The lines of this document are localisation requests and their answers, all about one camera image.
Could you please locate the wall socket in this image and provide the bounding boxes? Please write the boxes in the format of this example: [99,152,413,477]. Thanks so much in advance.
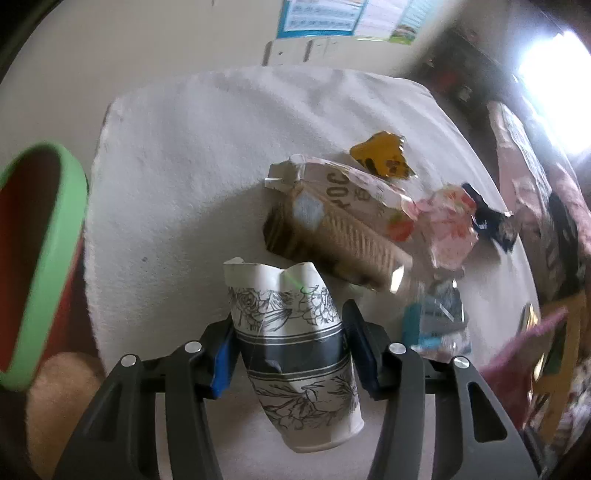
[305,39,342,61]

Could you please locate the floral paper cup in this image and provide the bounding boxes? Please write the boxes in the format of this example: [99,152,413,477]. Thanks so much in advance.
[224,257,365,453]

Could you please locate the blue alphabet wall poster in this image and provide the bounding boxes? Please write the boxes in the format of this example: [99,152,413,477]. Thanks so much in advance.
[277,0,365,38]

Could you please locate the red bin with green rim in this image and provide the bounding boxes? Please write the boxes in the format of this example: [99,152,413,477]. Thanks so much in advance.
[0,143,89,392]

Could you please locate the white table cloth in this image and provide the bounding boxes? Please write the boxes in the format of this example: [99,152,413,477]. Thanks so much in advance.
[83,65,543,480]

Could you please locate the pink floral wrapper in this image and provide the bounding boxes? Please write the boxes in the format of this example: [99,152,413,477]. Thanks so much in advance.
[412,184,479,271]

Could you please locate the dark blue foil wrapper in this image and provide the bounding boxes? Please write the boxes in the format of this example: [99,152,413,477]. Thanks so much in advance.
[462,183,517,252]

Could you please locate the yellow wrapper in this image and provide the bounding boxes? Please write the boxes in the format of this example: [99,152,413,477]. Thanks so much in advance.
[349,131,415,181]

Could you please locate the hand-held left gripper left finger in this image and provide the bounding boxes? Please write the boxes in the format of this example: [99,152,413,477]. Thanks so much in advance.
[53,318,242,480]

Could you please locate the clear blue wrapper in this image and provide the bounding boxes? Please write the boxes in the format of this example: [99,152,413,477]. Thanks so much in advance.
[403,279,472,363]

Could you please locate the white chart wall poster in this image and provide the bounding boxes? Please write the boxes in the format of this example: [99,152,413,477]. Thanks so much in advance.
[355,0,411,38]

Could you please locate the bright window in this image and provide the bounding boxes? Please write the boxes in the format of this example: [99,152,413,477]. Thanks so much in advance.
[517,28,591,155]

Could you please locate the crushed beige snack box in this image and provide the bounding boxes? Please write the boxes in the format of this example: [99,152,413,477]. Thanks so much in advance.
[263,154,415,292]

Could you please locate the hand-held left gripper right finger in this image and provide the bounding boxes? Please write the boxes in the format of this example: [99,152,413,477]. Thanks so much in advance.
[342,299,542,480]

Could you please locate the green chart wall poster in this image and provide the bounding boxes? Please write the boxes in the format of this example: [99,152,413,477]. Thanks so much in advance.
[390,0,437,47]

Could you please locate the tan plush toy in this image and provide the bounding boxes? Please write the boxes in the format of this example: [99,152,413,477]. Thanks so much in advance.
[25,353,105,480]

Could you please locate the dark shelf cabinet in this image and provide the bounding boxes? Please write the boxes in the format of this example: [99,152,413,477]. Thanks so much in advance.
[411,25,492,109]

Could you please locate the yellow chair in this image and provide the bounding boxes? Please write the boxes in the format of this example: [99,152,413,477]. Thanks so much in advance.
[519,295,585,435]

